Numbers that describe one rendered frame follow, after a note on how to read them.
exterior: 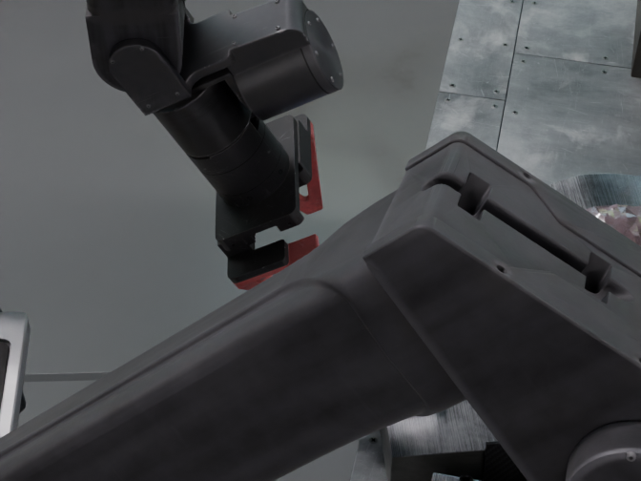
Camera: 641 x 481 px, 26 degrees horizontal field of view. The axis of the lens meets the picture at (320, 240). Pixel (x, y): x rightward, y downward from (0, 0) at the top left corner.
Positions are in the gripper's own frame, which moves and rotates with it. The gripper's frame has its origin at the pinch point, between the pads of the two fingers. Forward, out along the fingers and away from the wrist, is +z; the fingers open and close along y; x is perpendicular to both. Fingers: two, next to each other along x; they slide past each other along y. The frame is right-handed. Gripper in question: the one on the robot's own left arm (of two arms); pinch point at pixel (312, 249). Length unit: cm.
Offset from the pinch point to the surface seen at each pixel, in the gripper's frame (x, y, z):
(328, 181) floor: 40, 107, 91
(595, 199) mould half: -18.4, 14.1, 20.5
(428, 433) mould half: -1.7, -7.5, 16.8
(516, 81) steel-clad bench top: -12, 41, 28
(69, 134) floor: 83, 121, 70
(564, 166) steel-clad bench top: -14.6, 28.3, 29.5
